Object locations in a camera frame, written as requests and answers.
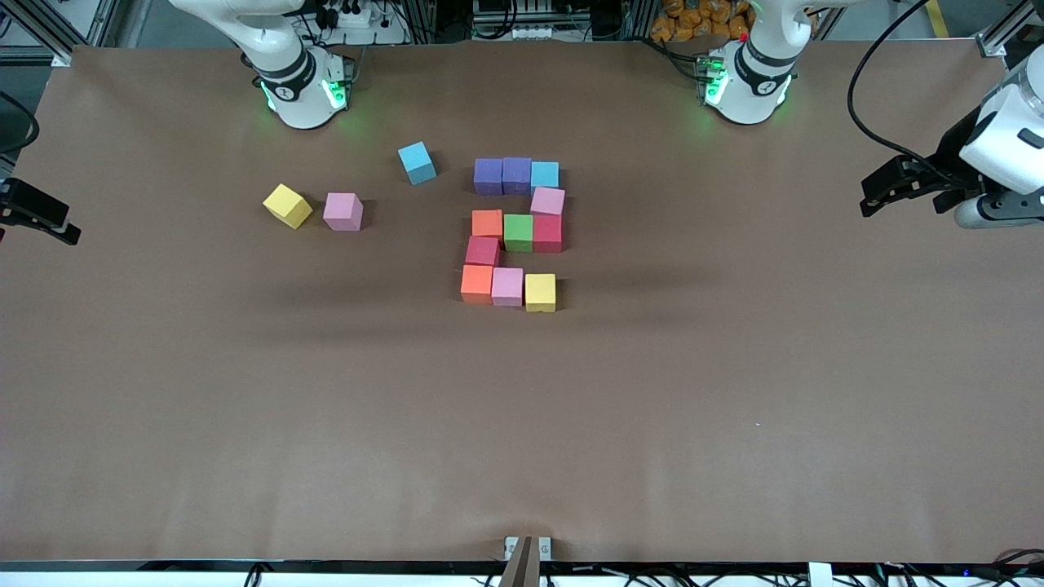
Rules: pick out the pink foam cube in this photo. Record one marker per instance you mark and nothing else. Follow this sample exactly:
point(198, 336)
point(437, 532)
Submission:
point(548, 201)
point(507, 287)
point(342, 212)

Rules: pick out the orange packets pile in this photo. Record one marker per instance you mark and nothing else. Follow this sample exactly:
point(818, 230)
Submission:
point(693, 20)

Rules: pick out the red foam cube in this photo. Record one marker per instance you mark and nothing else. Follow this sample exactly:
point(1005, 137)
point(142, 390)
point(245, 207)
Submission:
point(482, 251)
point(547, 234)

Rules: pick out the aluminium frame profile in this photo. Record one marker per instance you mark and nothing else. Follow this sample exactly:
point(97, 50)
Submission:
point(98, 24)
point(999, 28)

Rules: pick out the green foam cube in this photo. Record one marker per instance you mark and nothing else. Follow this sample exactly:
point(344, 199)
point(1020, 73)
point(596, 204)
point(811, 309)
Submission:
point(518, 233)

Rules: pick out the large white power strip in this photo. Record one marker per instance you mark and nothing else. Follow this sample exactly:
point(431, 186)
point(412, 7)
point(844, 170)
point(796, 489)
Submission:
point(367, 28)

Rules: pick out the orange foam cube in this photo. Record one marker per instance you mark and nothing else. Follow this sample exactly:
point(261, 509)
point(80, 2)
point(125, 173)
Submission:
point(476, 284)
point(487, 223)

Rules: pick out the white label block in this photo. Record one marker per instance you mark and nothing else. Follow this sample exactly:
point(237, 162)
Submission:
point(820, 577)

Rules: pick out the purple foam cube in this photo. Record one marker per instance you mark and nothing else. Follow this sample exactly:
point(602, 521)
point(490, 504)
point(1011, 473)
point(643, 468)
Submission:
point(517, 176)
point(488, 178)

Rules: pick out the table cover sheet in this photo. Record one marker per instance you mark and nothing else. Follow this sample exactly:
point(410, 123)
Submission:
point(522, 448)

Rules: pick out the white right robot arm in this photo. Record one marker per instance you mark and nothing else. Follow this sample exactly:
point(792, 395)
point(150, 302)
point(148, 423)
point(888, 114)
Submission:
point(298, 90)

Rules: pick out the yellow foam cube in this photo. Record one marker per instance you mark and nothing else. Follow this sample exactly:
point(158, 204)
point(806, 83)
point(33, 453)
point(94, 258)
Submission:
point(287, 205)
point(540, 293)

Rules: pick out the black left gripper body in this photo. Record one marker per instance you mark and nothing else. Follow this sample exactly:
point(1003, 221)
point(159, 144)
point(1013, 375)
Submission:
point(948, 157)

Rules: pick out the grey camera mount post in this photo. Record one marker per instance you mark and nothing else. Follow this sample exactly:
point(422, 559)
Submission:
point(522, 567)

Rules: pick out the dark equipment rack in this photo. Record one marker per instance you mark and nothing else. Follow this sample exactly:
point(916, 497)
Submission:
point(587, 12)

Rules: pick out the small white power strip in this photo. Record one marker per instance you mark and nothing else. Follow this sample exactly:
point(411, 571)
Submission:
point(522, 33)

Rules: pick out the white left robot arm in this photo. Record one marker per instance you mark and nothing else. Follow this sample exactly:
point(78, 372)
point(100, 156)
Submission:
point(754, 81)

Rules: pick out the cyan foam cube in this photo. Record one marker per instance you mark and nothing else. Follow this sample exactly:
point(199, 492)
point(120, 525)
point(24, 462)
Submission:
point(417, 163)
point(545, 175)

